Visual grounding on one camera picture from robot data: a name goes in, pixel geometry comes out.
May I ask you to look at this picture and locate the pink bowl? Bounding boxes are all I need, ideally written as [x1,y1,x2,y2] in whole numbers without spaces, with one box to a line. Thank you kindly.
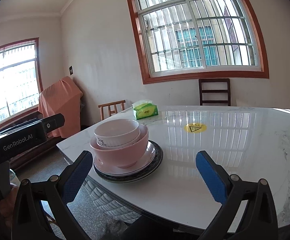
[90,125,149,168]

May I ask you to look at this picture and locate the white dog bowl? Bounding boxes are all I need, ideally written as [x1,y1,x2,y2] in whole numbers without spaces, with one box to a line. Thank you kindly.
[94,119,140,147]

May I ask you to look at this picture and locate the white rabbit bowl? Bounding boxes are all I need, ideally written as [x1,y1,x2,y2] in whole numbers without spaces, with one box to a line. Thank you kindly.
[96,128,141,150]

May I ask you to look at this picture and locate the white plate pink flowers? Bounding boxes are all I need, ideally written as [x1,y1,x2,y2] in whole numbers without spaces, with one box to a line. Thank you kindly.
[94,141,156,177]

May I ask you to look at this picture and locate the left hand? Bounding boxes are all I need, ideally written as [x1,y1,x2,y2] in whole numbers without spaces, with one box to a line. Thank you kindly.
[0,183,19,230]

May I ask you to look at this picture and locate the side window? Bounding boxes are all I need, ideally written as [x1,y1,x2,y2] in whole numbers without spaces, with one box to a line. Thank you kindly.
[0,37,43,128]

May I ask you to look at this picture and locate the yellow hot warning sticker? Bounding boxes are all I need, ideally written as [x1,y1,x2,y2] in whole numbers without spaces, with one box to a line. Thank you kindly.
[184,122,207,133]

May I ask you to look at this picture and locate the blue patterned dark plate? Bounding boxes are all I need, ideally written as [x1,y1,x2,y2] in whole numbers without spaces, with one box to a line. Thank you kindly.
[94,140,163,183]

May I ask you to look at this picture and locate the orange cloth covered furniture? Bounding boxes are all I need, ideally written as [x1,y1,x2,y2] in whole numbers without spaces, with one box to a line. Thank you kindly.
[38,76,83,139]

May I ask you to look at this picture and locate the light wooden chair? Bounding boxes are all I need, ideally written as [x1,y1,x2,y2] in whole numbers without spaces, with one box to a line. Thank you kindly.
[98,100,126,120]

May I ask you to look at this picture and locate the dark wooden chair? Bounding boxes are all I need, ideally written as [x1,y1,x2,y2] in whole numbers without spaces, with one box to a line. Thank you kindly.
[198,78,231,106]

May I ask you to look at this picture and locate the green tissue pack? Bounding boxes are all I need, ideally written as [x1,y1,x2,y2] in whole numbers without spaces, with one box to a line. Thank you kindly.
[132,100,158,120]

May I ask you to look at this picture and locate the large wood framed window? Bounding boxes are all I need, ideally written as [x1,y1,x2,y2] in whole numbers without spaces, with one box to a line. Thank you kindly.
[127,0,269,85]

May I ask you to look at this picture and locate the black wall switch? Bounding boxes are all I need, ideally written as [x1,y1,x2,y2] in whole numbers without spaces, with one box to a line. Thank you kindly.
[69,66,73,75]

